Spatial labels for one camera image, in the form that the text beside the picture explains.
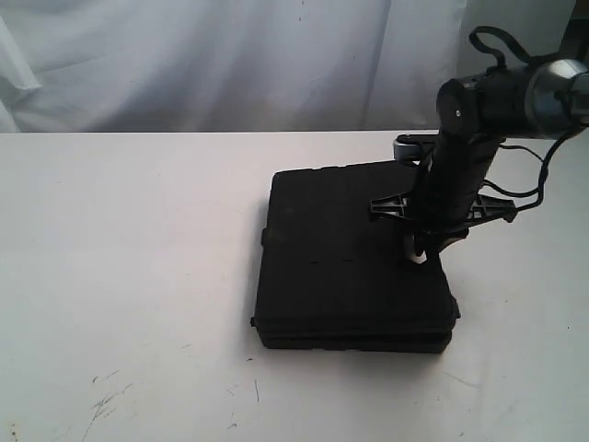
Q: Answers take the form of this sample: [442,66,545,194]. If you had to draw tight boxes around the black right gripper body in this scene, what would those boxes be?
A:
[370,133,515,238]

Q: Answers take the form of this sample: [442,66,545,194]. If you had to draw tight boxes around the black plastic tool case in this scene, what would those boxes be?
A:
[251,161,460,354]

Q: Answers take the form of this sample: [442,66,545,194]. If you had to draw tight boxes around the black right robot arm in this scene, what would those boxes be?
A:
[370,59,588,263]

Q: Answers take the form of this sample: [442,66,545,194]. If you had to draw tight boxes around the white backdrop curtain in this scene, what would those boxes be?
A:
[1,1,574,133]

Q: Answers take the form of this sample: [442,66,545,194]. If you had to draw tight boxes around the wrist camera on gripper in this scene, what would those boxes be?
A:
[393,134,437,163]

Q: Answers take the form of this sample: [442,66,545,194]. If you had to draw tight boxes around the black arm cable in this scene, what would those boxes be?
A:
[468,26,589,211]

